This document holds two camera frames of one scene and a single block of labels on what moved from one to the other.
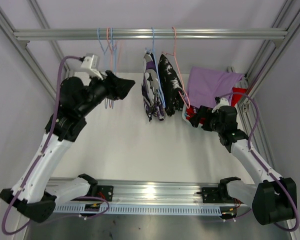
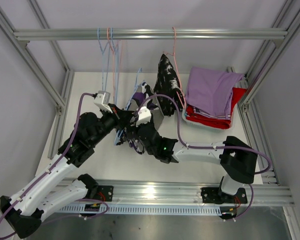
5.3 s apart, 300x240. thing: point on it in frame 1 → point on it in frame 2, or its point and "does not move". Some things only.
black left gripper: [122, 86] → [122, 118]
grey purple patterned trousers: [154, 101] → [143, 96]
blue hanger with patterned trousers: [152, 91] → [142, 92]
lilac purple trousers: [204, 85] does not move
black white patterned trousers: [171, 87] does not move
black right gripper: [207, 111] → [150, 123]
